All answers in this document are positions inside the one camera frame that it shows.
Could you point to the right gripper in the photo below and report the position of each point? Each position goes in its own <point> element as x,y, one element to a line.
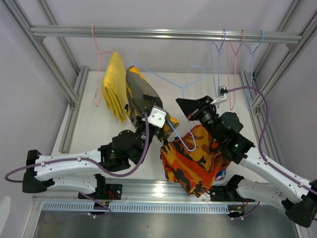
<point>192,109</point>

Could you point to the blue hanger with camo trousers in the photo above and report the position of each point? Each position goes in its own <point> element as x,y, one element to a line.
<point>183,87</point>

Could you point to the grey yellow camouflage trousers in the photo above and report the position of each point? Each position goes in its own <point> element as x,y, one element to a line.
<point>142,97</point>

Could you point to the orange brown camouflage trousers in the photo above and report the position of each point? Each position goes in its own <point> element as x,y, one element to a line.
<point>193,161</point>

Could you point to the blue hanger with orange trousers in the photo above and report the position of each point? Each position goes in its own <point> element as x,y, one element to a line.
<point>216,70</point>

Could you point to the blue white patterned trousers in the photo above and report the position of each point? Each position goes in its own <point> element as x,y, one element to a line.
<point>220,175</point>

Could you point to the pink wire hanger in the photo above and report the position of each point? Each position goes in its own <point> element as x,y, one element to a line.
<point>100,53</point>

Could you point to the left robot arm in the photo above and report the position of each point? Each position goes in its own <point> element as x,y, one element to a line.
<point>82,171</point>

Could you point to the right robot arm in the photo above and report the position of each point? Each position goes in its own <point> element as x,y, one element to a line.
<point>283,189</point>

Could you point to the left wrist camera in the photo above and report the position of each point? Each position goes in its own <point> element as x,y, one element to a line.
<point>157,117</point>

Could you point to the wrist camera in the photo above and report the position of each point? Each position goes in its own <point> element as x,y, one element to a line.
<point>157,117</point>
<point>222,95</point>

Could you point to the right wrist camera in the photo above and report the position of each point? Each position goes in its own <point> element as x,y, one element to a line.
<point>222,95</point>

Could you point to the right aluminium frame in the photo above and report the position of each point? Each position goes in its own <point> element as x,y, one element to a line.
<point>297,10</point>

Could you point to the aluminium frame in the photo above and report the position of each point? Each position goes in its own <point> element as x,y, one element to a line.
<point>297,10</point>
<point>73,94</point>

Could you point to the aluminium hanging rail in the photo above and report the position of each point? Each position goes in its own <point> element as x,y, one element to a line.
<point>260,36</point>

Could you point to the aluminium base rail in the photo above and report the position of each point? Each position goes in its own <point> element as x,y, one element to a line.
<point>158,191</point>

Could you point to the left aluminium frame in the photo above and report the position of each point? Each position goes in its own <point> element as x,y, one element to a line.
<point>73,94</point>

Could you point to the white slotted cable duct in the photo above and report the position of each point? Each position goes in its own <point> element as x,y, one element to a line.
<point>139,207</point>

